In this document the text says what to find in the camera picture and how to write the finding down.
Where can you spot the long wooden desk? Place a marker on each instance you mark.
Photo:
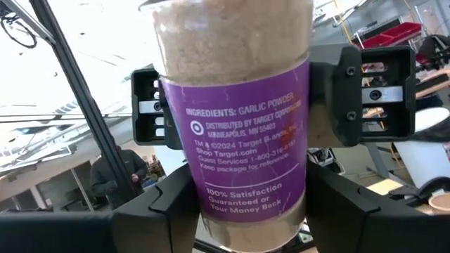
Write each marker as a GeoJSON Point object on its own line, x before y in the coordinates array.
{"type": "Point", "coordinates": [436, 79]}

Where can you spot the purple jar black lid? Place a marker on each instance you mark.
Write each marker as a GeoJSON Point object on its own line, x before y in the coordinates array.
{"type": "Point", "coordinates": [239, 140]}

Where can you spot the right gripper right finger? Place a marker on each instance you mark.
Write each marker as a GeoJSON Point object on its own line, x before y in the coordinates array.
{"type": "Point", "coordinates": [337, 218]}

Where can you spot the red storage bin shelf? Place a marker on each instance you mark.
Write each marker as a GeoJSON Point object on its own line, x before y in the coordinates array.
{"type": "Point", "coordinates": [397, 33]}

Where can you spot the person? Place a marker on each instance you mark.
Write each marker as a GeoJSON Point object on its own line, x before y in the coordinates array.
{"type": "Point", "coordinates": [105, 175]}

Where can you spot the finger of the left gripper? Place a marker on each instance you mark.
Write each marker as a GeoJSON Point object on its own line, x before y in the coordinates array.
{"type": "Point", "coordinates": [337, 88]}
{"type": "Point", "coordinates": [170, 130]}

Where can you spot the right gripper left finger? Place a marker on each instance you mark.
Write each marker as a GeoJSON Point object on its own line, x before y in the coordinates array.
{"type": "Point", "coordinates": [161, 225]}

